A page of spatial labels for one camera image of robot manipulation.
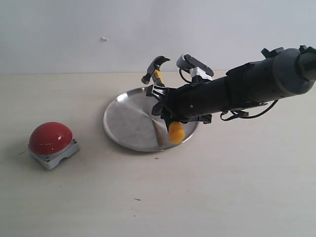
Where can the black yellow claw hammer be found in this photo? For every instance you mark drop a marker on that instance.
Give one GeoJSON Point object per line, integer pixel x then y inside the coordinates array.
{"type": "Point", "coordinates": [175, 130]}

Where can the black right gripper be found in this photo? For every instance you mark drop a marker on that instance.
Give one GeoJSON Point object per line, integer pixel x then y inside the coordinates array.
{"type": "Point", "coordinates": [193, 102]}

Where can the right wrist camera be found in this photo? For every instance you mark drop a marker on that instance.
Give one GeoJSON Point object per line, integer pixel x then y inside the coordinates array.
{"type": "Point", "coordinates": [195, 68]}

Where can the red dome push button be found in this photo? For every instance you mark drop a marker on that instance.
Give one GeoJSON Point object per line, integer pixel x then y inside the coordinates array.
{"type": "Point", "coordinates": [51, 142]}

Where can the round stainless steel plate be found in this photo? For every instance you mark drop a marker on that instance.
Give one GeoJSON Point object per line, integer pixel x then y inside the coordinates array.
{"type": "Point", "coordinates": [128, 121]}

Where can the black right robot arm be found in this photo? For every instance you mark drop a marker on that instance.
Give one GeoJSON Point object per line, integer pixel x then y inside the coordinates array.
{"type": "Point", "coordinates": [282, 73]}

